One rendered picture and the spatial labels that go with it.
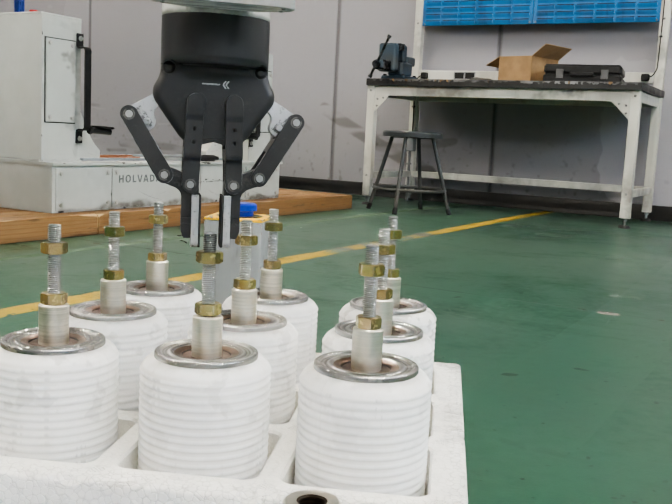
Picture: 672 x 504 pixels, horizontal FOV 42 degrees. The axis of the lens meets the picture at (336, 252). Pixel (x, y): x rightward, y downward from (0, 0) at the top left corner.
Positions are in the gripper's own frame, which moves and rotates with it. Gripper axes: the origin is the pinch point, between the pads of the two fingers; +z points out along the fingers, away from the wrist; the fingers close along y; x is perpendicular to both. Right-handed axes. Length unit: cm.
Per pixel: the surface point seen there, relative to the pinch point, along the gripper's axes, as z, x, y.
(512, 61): -54, -426, -200
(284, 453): 17.1, 1.7, -5.9
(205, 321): 7.2, 1.1, 0.1
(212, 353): 9.6, 1.1, -0.4
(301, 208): 33, -382, -72
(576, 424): 35, -54, -59
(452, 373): 17.1, -19.3, -26.4
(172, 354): 9.7, 1.0, 2.4
